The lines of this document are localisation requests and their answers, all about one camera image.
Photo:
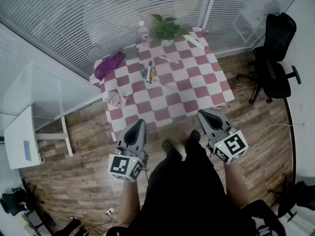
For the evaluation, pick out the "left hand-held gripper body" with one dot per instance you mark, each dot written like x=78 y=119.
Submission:
x=128 y=166

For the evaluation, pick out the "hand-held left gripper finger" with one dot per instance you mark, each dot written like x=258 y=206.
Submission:
x=121 y=140
x=142 y=141

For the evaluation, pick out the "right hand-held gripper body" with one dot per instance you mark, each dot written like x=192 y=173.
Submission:
x=231 y=145

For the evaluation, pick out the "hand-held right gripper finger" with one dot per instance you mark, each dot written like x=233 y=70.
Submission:
x=203 y=126
x=225 y=122

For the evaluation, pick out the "yellow pen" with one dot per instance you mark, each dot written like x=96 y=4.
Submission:
x=152 y=76

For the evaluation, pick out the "blue white pen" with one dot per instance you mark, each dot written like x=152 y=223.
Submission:
x=149 y=72

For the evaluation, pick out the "teal utility knife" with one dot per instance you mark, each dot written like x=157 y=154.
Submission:
x=142 y=70

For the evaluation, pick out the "person's left forearm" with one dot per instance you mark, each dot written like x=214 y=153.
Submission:
x=130 y=200

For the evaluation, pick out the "person's right forearm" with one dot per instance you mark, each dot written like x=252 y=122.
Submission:
x=233 y=181

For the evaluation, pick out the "checkered table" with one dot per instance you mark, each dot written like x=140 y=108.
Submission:
x=187 y=82

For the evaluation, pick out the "black office chair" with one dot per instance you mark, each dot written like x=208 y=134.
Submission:
x=275 y=77

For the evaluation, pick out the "person's right shoe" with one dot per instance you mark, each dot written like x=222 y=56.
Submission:
x=195 y=134

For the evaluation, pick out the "person's shoe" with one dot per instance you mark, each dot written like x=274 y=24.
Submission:
x=195 y=134
x=168 y=145

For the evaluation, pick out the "person's left shoe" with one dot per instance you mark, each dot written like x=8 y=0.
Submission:
x=168 y=145

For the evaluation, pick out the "clear plastic water bottle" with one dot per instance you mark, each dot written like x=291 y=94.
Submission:
x=114 y=98
x=143 y=32

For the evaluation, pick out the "white power strip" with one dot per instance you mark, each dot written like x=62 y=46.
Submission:
x=111 y=211

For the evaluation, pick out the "person's body in black clothing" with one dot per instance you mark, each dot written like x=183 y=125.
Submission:
x=184 y=193

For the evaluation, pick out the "purple cloth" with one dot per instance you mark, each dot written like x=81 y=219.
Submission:
x=108 y=65

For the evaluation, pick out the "black chair with star base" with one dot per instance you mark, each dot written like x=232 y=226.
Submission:
x=302 y=195

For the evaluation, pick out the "grey flat pad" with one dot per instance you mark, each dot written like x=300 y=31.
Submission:
x=129 y=52

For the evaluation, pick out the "blue paper sheet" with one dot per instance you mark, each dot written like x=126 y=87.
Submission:
x=27 y=151

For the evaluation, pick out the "white side table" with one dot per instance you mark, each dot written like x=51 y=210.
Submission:
x=19 y=141

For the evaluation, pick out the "green potted plant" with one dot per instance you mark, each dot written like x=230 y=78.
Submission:
x=167 y=29

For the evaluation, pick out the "small black swivel chair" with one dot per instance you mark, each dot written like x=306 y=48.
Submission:
x=14 y=201

